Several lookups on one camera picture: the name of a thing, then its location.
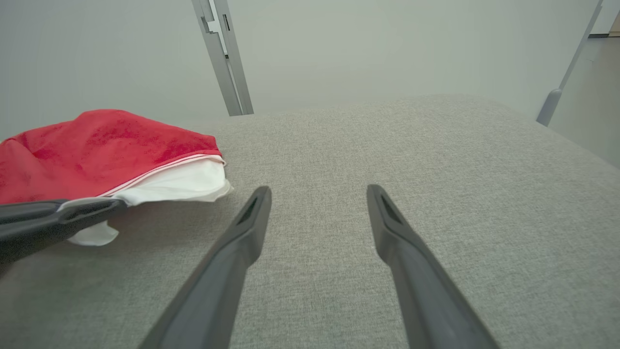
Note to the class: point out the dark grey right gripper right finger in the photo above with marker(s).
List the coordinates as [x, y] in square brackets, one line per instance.
[421, 286]

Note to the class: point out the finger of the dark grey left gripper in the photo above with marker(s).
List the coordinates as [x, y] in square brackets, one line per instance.
[34, 228]

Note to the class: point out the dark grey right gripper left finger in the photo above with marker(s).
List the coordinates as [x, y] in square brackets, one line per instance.
[218, 286]

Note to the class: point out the red basketball jersey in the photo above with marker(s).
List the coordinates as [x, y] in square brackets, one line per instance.
[97, 150]

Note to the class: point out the pale grey partition panel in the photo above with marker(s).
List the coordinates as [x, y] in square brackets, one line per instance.
[387, 48]
[97, 48]

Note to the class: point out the grey partition joint post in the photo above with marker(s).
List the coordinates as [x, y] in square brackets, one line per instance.
[227, 72]

